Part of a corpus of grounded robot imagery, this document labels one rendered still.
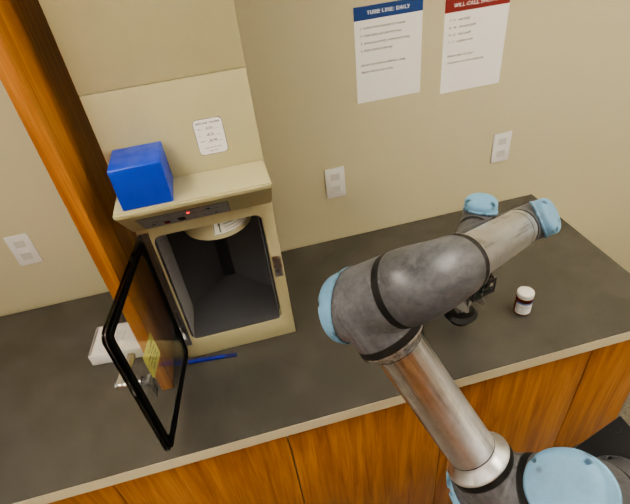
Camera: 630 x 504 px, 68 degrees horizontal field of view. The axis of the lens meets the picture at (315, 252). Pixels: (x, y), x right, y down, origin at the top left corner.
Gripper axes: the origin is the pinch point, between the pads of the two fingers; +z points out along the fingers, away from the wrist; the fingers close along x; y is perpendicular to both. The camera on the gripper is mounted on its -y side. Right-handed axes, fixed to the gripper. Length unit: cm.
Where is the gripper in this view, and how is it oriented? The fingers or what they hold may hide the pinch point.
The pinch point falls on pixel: (461, 305)
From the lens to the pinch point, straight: 134.9
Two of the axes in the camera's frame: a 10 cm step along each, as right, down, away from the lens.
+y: 4.7, 5.0, -7.2
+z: 1.0, 7.8, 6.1
